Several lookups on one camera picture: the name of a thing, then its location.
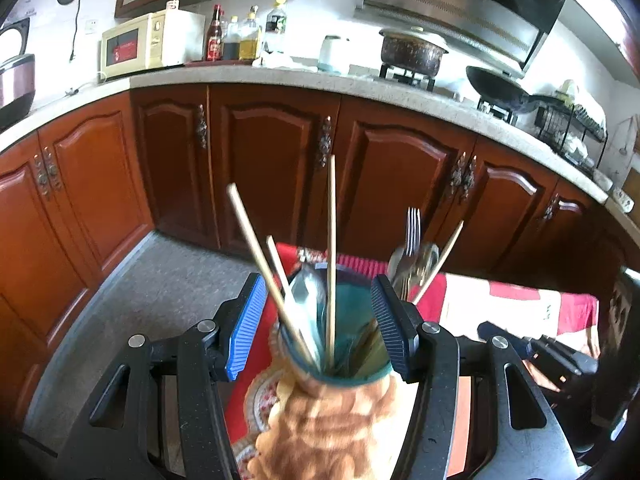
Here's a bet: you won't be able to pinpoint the range hood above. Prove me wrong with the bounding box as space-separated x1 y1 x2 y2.
358 0 565 78

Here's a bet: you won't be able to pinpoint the silver fork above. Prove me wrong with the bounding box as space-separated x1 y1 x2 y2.
394 207 422 300

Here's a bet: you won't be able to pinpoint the oil bottle yellow cap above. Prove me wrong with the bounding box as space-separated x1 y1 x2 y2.
265 0 288 53

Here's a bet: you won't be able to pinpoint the small silver spoon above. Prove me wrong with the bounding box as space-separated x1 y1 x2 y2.
291 263 326 356

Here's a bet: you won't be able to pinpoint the light wooden chopstick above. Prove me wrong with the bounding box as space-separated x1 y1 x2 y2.
410 220 464 304

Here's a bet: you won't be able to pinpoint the black dish rack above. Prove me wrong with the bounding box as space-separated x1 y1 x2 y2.
534 103 608 177

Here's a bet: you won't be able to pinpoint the white utensil holder cup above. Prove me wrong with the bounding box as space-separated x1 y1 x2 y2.
276 262 392 398

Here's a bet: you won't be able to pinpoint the gas stove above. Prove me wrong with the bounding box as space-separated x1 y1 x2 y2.
378 63 518 126

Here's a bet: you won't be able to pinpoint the white kettle canister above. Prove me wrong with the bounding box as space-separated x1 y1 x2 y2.
317 35 350 75

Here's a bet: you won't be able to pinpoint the brown wooden chopstick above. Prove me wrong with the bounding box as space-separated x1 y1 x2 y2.
266 235 295 310

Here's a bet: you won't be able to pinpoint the dark sauce bottle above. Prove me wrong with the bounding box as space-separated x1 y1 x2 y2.
206 4 224 62

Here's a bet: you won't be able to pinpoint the rice cooker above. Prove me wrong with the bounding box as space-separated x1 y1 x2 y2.
0 18 36 131

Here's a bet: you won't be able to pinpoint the cream microwave oven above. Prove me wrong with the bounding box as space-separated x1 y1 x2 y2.
100 9 205 79

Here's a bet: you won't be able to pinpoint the pale wooden chopstick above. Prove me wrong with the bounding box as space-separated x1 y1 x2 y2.
326 155 336 370

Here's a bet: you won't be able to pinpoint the patchwork fleece blanket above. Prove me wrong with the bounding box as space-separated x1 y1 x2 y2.
221 242 601 480

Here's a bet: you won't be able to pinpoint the brown lower kitchen cabinets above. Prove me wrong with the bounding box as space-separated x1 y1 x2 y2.
1 84 639 422

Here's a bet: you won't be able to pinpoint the black wok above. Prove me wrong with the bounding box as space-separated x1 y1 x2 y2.
465 66 564 115

